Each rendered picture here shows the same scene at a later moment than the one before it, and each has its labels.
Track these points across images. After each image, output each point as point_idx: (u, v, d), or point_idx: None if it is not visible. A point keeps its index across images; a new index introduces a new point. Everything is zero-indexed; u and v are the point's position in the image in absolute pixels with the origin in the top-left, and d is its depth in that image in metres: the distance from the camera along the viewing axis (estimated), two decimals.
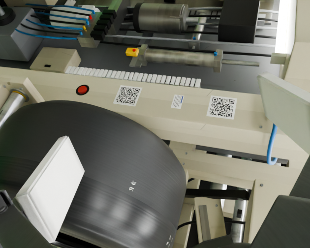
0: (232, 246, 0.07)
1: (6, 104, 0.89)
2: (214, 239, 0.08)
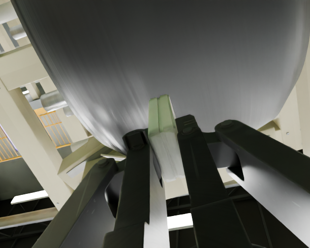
0: (232, 246, 0.07)
1: None
2: (214, 239, 0.08)
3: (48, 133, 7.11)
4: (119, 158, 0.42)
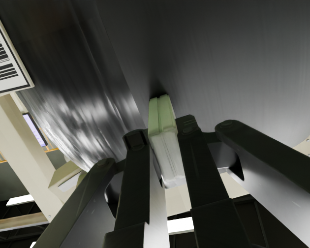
0: (232, 246, 0.07)
1: None
2: (214, 239, 0.08)
3: (45, 135, 7.02)
4: None
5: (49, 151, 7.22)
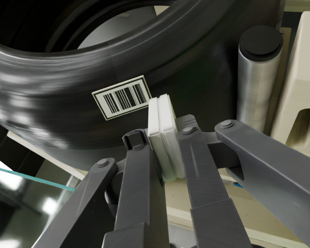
0: (232, 246, 0.07)
1: None
2: (214, 239, 0.08)
3: None
4: (147, 97, 0.34)
5: None
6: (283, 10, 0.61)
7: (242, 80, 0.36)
